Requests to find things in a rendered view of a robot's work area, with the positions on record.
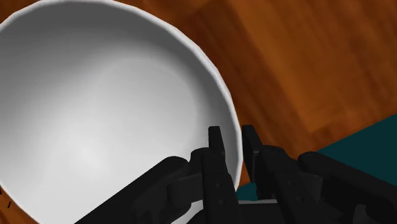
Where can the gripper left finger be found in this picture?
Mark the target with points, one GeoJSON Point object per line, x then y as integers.
{"type": "Point", "coordinates": [214, 176]}

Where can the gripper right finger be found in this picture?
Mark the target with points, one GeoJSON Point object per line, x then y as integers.
{"type": "Point", "coordinates": [285, 176]}

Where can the dark teal flat object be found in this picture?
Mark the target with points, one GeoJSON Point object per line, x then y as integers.
{"type": "Point", "coordinates": [369, 149]}

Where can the white bowl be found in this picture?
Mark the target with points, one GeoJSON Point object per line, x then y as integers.
{"type": "Point", "coordinates": [102, 108]}

